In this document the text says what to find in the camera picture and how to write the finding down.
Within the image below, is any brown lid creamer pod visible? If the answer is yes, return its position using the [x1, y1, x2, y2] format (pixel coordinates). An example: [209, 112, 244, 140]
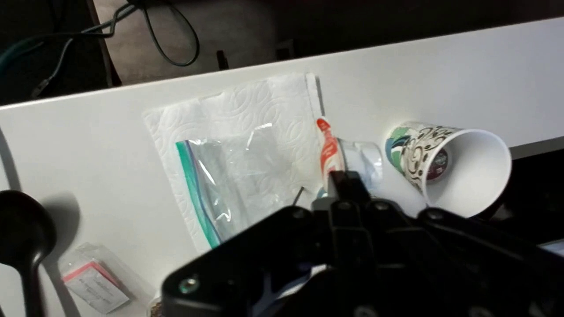
[147, 297, 168, 317]

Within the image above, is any clear packet pink label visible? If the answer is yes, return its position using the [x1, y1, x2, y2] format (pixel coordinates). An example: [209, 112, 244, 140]
[57, 241, 135, 314]

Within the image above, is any patterned paper cup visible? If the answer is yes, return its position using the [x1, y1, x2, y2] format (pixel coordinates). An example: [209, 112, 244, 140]
[383, 119, 515, 219]

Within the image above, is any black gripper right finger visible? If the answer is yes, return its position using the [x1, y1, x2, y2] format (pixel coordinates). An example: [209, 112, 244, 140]
[348, 170, 564, 317]

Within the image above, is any white paper towel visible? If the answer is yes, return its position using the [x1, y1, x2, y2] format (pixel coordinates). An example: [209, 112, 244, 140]
[142, 70, 332, 253]

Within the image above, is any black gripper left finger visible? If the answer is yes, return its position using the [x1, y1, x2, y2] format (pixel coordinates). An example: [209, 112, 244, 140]
[161, 170, 355, 317]

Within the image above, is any black plastic spoon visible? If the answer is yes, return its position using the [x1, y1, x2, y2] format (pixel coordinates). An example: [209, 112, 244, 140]
[0, 188, 59, 317]

